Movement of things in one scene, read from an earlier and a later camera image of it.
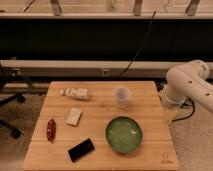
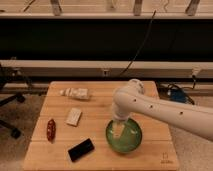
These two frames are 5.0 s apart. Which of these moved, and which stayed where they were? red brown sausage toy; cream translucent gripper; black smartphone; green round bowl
Moved: cream translucent gripper
Stayed: black smartphone; green round bowl; red brown sausage toy
